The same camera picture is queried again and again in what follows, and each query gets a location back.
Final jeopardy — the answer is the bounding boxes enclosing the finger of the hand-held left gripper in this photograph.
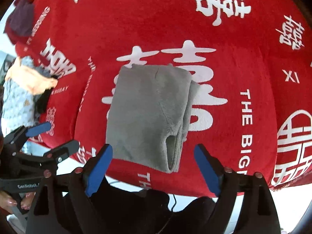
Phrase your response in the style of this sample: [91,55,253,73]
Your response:
[44,140,80,167]
[4,121,52,152]

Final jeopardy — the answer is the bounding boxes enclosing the dark purple cloth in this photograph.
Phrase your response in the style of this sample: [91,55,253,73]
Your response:
[9,0,36,37]

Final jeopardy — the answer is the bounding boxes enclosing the black cable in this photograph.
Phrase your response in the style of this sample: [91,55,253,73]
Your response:
[168,192,178,213]

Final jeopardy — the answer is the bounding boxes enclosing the person's black pants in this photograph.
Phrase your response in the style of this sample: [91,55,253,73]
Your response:
[58,175,217,234]

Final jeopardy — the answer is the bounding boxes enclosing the person's left hand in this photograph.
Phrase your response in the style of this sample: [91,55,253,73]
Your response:
[0,191,36,214]

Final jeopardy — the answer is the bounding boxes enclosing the red printed blanket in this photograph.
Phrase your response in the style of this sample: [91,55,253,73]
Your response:
[5,0,312,198]

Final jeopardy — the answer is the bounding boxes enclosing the grey sweater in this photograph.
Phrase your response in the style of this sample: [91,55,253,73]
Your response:
[105,63,202,174]

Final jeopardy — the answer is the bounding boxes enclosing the light blue patterned garment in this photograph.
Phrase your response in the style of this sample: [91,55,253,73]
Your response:
[1,56,42,130]

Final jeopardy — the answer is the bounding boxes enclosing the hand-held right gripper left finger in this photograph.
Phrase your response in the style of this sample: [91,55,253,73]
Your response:
[26,144,114,234]

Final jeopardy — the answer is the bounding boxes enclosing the orange cloth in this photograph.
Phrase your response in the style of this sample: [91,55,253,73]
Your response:
[5,57,59,95]

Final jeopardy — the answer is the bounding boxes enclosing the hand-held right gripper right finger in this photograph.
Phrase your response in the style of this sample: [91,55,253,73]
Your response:
[194,144,282,234]

